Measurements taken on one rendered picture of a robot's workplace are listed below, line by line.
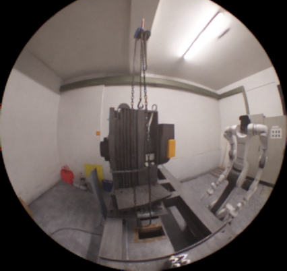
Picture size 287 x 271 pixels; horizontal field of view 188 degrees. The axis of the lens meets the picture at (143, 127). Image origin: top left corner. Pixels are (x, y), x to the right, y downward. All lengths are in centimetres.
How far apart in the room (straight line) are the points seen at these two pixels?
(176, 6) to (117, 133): 167
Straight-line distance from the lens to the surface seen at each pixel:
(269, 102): 315
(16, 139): 222
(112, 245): 82
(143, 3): 130
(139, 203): 71
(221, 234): 95
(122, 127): 71
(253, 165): 303
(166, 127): 76
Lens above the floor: 143
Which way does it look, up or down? 2 degrees up
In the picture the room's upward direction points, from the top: straight up
